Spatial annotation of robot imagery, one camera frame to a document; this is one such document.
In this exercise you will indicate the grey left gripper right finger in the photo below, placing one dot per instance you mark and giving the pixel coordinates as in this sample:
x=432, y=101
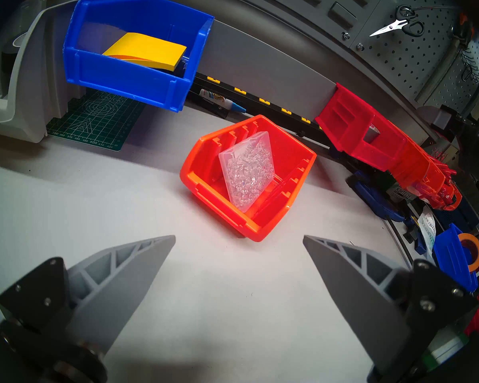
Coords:
x=363, y=298

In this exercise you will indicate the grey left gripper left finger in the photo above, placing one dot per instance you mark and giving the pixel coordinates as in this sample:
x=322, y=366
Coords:
x=115, y=290

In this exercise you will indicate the red bin holding tape roll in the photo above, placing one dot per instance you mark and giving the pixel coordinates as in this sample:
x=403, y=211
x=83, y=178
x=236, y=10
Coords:
x=343, y=123

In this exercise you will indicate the orange-red bin holding screw bag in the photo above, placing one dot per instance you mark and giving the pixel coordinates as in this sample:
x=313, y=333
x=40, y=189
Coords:
x=291, y=162

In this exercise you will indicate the clear bag of screws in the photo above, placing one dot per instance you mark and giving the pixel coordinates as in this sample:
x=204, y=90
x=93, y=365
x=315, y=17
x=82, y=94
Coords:
x=245, y=174

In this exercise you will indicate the grey pegboard panel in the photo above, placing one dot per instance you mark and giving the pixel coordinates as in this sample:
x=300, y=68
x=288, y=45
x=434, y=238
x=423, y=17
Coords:
x=407, y=63

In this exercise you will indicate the orange-red bin with red tools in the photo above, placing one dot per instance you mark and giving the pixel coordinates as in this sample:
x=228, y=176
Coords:
x=433, y=182

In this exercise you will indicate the black flat metal bar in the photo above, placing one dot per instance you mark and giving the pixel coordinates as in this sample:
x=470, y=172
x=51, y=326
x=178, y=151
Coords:
x=399, y=240

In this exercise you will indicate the Kimtech wipes box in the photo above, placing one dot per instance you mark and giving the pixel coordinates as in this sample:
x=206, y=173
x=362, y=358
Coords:
x=399, y=194

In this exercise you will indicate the plastic bag green print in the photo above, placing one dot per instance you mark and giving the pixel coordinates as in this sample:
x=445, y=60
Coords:
x=427, y=230

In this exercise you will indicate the small blue plastic bin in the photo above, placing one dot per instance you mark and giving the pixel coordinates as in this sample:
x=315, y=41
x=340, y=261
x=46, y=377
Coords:
x=451, y=258

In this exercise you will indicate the dark red plastic bin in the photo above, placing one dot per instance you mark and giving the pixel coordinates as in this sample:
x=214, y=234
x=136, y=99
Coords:
x=478, y=314

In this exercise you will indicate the orange tape roll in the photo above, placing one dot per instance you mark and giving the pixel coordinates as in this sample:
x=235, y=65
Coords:
x=469, y=235

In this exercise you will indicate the green cutting mat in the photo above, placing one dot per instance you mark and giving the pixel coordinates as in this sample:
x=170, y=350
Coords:
x=95, y=123

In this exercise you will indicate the large blue plastic bin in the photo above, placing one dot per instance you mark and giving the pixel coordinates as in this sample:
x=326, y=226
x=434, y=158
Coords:
x=123, y=83

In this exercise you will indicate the glue pen blue cap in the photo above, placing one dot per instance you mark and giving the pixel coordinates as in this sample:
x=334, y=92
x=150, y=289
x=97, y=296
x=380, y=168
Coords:
x=219, y=99

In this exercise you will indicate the grey plastic bin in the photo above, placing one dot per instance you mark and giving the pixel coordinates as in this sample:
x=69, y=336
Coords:
x=36, y=87

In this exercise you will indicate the yellow sticky note pad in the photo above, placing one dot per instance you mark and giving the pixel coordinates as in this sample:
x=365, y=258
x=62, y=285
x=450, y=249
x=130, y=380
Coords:
x=147, y=51

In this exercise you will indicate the black rail yellow marks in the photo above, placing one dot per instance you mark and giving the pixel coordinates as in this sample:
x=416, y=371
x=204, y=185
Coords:
x=271, y=107

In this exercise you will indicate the grey louvred wall panel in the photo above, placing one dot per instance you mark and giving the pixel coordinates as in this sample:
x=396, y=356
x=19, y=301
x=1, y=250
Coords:
x=303, y=3

